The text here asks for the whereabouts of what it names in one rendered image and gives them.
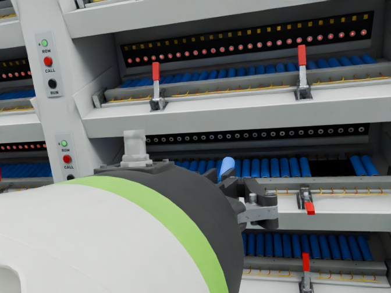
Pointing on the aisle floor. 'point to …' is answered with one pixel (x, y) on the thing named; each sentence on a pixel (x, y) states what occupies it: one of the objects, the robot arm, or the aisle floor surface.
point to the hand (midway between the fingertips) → (220, 183)
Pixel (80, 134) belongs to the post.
